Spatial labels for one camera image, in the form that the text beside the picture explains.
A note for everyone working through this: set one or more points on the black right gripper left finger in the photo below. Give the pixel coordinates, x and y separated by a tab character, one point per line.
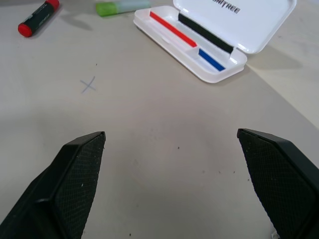
69	186

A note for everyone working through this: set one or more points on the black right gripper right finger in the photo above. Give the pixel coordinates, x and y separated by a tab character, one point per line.
279	186

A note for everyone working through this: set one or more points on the black marker with red caps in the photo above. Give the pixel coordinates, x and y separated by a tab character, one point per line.
37	17

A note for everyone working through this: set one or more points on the white plastic pencil case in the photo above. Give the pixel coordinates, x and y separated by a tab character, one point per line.
261	25

